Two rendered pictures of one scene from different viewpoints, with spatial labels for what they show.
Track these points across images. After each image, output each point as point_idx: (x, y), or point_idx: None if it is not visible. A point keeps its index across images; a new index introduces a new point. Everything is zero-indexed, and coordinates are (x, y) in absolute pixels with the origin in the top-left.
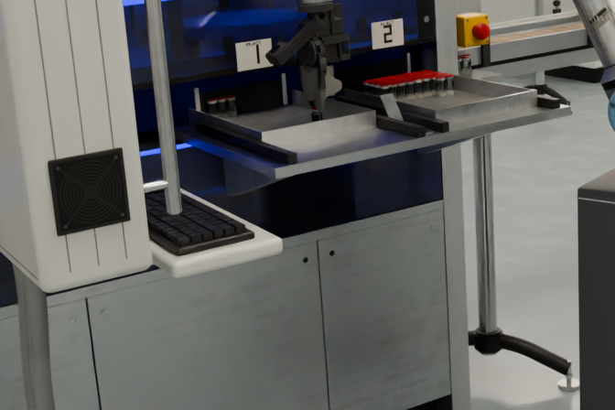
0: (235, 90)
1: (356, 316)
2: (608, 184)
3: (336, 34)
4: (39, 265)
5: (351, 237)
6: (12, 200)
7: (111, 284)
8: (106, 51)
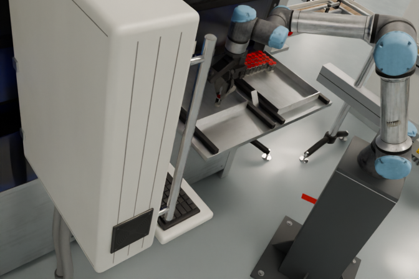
0: None
1: None
2: (350, 166)
3: (240, 65)
4: (96, 264)
5: None
6: (78, 218)
7: None
8: (158, 169)
